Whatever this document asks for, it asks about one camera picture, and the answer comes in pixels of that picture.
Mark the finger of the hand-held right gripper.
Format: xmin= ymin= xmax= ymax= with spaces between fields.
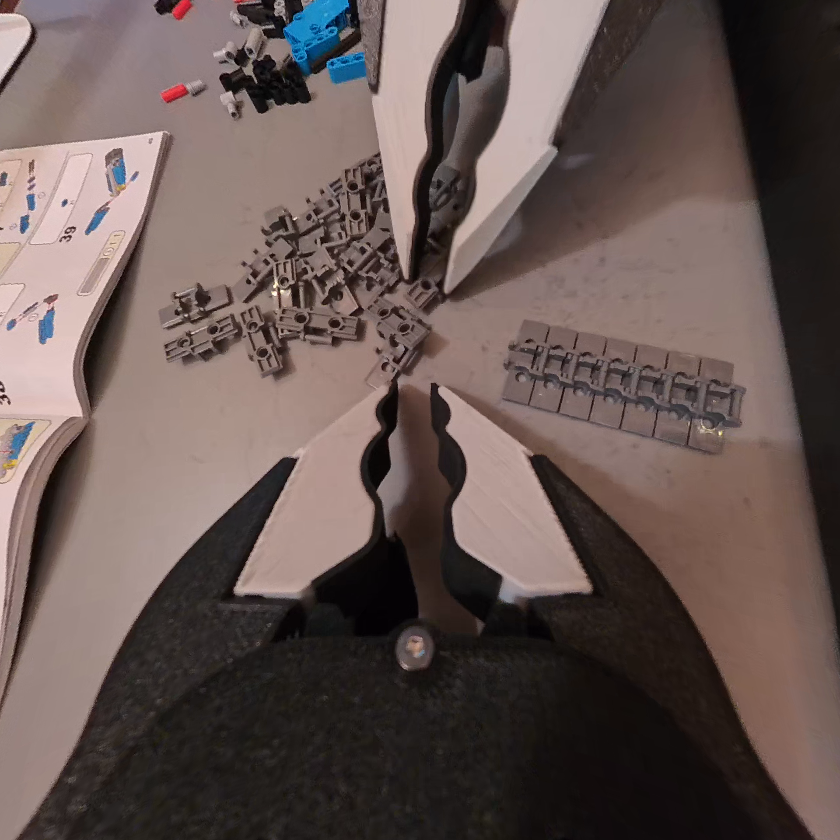
xmin=371 ymin=0 xmax=471 ymax=282
xmin=443 ymin=0 xmax=616 ymax=296

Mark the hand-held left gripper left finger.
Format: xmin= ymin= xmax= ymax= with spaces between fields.
xmin=233 ymin=381 xmax=401 ymax=599

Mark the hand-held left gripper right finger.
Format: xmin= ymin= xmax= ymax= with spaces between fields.
xmin=428 ymin=382 xmax=593 ymax=603

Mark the single grey track link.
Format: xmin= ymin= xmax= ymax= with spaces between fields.
xmin=428 ymin=163 xmax=475 ymax=221

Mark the assembled grey track chain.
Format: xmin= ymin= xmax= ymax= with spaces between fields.
xmin=500 ymin=318 xmax=747 ymax=455

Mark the pile of grey track links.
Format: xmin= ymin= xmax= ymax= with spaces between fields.
xmin=157 ymin=152 xmax=442 ymax=389

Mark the grey desk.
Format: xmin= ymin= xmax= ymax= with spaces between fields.
xmin=0 ymin=0 xmax=828 ymax=840

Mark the small blue building beam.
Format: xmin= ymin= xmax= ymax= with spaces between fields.
xmin=325 ymin=54 xmax=370 ymax=86

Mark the blue building block assembly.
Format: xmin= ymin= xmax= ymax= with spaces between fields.
xmin=282 ymin=5 xmax=363 ymax=74

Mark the pile of black building parts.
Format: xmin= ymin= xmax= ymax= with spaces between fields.
xmin=218 ymin=54 xmax=314 ymax=118

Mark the instruction booklet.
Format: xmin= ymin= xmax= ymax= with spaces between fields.
xmin=0 ymin=130 xmax=173 ymax=713

